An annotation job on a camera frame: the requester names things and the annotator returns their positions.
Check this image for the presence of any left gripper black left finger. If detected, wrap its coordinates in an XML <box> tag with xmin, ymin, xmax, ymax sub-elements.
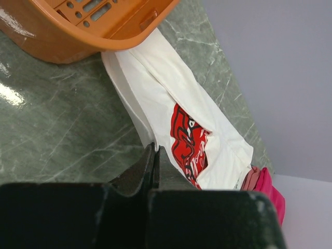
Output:
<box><xmin>1</xmin><ymin>144</ymin><xmax>155</xmax><ymax>248</ymax></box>

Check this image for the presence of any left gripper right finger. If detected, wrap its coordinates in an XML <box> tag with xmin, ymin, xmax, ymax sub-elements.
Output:
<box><xmin>146</xmin><ymin>147</ymin><xmax>286</xmax><ymax>248</ymax></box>

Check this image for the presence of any white printed t-shirt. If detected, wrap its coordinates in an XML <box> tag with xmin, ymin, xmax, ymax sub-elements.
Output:
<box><xmin>101</xmin><ymin>30</ymin><xmax>254</xmax><ymax>190</ymax></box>

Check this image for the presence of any folded salmon t-shirt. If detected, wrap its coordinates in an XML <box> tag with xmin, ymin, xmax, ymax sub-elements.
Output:
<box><xmin>241</xmin><ymin>166</ymin><xmax>260</xmax><ymax>191</ymax></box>

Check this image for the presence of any folded magenta t-shirt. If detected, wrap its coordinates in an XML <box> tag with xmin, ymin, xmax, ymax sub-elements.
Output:
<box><xmin>254</xmin><ymin>168</ymin><xmax>286</xmax><ymax>226</ymax></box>

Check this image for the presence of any orange plastic laundry basket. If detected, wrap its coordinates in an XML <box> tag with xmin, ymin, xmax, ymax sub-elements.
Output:
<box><xmin>1</xmin><ymin>1</ymin><xmax>177</xmax><ymax>64</ymax></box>

